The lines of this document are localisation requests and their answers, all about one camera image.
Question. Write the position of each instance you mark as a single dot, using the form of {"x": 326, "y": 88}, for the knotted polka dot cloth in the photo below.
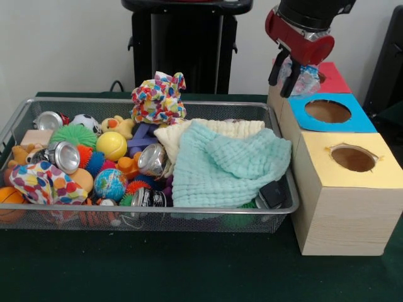
{"x": 157, "y": 100}

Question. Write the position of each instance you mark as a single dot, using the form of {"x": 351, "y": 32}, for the shallow clear mesh bin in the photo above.
{"x": 236, "y": 108}

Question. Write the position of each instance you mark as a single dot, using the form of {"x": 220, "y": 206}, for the crumpled polka dot cloth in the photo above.
{"x": 44, "y": 182}

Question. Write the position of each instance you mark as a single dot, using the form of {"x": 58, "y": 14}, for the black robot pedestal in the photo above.
{"x": 185, "y": 47}

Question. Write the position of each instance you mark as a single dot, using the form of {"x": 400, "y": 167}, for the cream waffle cloth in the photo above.
{"x": 236, "y": 127}

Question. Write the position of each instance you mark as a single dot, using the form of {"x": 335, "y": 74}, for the neighbouring green covered table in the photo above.
{"x": 393, "y": 119}

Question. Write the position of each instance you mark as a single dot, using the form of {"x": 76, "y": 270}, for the mint green waffle cloth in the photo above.
{"x": 220, "y": 163}

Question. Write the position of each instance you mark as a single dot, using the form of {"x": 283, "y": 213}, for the silver can with red print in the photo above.
{"x": 47, "y": 121}

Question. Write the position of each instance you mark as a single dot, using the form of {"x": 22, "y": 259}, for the black furniture panel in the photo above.
{"x": 390, "y": 63}

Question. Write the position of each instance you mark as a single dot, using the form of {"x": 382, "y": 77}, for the large green fuzzy ball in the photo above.
{"x": 74, "y": 134}

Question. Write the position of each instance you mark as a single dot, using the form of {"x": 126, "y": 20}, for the dark green tablecloth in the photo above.
{"x": 189, "y": 267}

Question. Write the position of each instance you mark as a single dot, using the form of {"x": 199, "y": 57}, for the wooden box with three holes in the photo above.
{"x": 346, "y": 220}

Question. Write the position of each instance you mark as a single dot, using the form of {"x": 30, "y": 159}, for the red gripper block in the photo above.
{"x": 299, "y": 44}

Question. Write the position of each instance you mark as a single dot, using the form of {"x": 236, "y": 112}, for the blue globe ball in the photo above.
{"x": 110, "y": 185}

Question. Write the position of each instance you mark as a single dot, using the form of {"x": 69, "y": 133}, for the yellow ball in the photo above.
{"x": 111, "y": 146}

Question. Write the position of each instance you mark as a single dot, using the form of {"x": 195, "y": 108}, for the crushed silver can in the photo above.
{"x": 152, "y": 160}
{"x": 67, "y": 156}

